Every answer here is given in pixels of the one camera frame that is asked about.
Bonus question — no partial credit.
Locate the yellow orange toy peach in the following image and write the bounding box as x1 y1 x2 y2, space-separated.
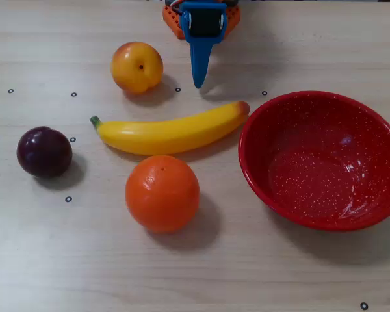
110 41 164 95

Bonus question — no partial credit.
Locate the red white gripper servo cable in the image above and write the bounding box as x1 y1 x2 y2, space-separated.
166 0 183 16

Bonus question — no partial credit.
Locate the orange toy fruit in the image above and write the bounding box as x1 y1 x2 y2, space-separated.
124 155 202 234

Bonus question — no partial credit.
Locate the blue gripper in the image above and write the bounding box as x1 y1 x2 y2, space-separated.
180 1 229 90

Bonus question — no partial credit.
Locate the dark purple toy plum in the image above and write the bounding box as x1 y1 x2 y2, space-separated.
16 126 73 179

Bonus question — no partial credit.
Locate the yellow toy banana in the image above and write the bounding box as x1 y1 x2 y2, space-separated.
90 101 252 156

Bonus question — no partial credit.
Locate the red speckled bowl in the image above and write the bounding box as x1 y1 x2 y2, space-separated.
238 90 390 233

